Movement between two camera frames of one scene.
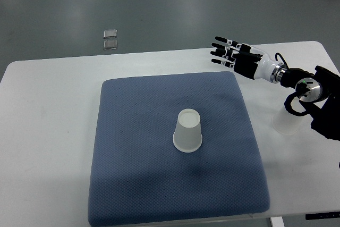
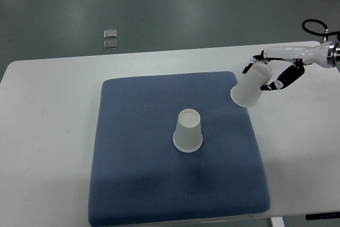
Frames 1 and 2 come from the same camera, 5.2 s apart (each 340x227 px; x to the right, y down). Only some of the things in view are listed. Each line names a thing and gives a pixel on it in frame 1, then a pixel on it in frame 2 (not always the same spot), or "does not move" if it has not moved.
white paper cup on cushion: (187, 136) does not move
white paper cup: (287, 124) -> (246, 94)
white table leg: (277, 221) does not move
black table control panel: (323, 215) does not move
